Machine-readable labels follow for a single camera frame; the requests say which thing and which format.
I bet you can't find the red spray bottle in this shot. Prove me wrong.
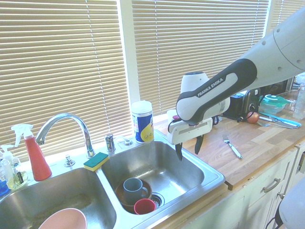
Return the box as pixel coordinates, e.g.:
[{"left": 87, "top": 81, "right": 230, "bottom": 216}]
[{"left": 10, "top": 124, "right": 53, "bottom": 181}]

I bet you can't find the metal drawer handle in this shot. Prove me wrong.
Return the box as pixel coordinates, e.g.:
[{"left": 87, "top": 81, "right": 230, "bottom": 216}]
[{"left": 262, "top": 178, "right": 281, "bottom": 194}]

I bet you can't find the chrome faucet knob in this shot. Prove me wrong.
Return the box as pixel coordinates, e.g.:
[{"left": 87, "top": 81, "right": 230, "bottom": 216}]
[{"left": 63, "top": 154, "right": 76, "bottom": 167}]

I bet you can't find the brown wooden bowl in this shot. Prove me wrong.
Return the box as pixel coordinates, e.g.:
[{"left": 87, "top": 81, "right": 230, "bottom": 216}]
[{"left": 115, "top": 177, "right": 153, "bottom": 208}]

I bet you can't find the black cable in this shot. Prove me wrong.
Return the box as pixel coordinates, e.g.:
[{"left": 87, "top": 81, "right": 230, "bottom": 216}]
[{"left": 264, "top": 205, "right": 285, "bottom": 229}]

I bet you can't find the green and yellow sponge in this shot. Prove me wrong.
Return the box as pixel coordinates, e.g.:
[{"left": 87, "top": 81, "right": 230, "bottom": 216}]
[{"left": 83, "top": 152, "right": 110, "bottom": 172}]

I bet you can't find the chrome kitchen faucet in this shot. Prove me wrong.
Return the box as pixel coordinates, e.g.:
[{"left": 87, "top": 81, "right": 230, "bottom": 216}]
[{"left": 35, "top": 112, "right": 96, "bottom": 159}]

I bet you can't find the beige window blind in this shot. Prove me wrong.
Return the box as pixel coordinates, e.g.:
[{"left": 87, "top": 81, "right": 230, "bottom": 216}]
[
  {"left": 269, "top": 0, "right": 305, "bottom": 33},
  {"left": 0, "top": 0, "right": 131, "bottom": 163},
  {"left": 131, "top": 0, "right": 270, "bottom": 121}
]

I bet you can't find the pink bowl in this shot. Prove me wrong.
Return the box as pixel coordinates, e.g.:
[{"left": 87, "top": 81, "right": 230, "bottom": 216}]
[{"left": 37, "top": 208, "right": 88, "bottom": 229}]

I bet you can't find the grey mug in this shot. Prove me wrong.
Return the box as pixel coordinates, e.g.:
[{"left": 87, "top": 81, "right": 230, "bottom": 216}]
[{"left": 122, "top": 177, "right": 149, "bottom": 202}]

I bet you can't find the white wipes canister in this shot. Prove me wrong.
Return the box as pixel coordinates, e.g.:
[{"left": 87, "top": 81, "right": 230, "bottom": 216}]
[{"left": 131, "top": 100, "right": 155, "bottom": 145}]

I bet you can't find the clear hand soap bottle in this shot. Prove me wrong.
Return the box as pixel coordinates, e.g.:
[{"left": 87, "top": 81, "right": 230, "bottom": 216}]
[{"left": 0, "top": 144, "right": 15, "bottom": 184}]

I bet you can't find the red cup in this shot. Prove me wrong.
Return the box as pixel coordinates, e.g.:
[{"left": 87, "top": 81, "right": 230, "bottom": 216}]
[{"left": 133, "top": 198, "right": 157, "bottom": 216}]

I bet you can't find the teal handled knife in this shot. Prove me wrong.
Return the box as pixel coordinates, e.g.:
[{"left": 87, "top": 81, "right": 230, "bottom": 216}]
[{"left": 258, "top": 111, "right": 302, "bottom": 130}]

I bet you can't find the stainless steel double sink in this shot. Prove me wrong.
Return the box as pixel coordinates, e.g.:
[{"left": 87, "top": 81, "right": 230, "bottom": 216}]
[{"left": 0, "top": 130, "right": 226, "bottom": 229}]

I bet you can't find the white sink hole cover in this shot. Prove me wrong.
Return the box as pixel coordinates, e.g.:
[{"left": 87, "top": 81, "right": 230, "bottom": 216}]
[{"left": 116, "top": 135, "right": 134, "bottom": 147}]

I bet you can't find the black and silver toaster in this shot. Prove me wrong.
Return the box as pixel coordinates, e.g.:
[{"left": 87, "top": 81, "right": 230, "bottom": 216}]
[{"left": 223, "top": 87, "right": 262, "bottom": 120}]

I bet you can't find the blue dish soap bottle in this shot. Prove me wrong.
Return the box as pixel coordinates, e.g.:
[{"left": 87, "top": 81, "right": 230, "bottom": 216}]
[{"left": 0, "top": 177, "right": 9, "bottom": 197}]

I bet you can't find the clear container with green lid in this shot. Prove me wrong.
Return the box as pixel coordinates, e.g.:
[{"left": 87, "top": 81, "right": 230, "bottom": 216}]
[{"left": 259, "top": 94, "right": 288, "bottom": 115}]

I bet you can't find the metal drain strainer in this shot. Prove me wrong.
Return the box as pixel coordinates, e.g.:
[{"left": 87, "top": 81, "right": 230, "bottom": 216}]
[{"left": 151, "top": 192, "right": 165, "bottom": 206}]

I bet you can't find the cream kitchen cabinet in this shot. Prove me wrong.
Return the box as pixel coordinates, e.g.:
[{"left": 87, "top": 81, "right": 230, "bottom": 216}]
[{"left": 164, "top": 144, "right": 305, "bottom": 229}]

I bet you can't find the red apple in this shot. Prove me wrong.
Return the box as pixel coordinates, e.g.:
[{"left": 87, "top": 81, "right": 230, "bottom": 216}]
[{"left": 246, "top": 111, "right": 260, "bottom": 124}]

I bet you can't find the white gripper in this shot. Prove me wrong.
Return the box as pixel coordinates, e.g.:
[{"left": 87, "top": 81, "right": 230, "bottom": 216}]
[{"left": 166, "top": 117, "right": 213, "bottom": 162}]

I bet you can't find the clear plastic water bottle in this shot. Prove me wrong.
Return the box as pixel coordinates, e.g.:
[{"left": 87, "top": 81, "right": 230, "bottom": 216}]
[{"left": 292, "top": 84, "right": 305, "bottom": 120}]

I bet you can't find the silver fork with white handle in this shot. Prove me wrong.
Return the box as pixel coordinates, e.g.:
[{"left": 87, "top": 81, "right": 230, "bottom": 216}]
[{"left": 222, "top": 134, "right": 243, "bottom": 160}]

